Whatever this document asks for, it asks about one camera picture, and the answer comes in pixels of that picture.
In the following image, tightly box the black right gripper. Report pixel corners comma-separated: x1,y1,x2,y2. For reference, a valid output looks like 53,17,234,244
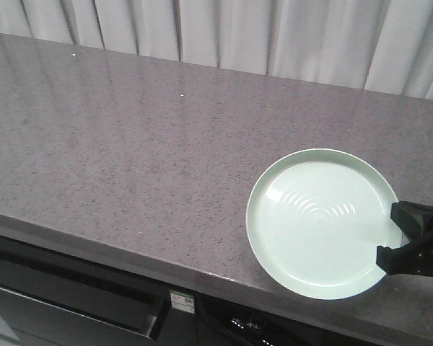
377,201,433,278

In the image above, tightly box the light green round plate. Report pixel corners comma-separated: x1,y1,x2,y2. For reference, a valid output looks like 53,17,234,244
245,148,402,300

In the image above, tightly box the white pleated curtain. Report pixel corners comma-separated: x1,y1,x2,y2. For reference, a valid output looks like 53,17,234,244
0,1,433,100

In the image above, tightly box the black oven front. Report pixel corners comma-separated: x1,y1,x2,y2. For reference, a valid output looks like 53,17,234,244
0,236,424,345

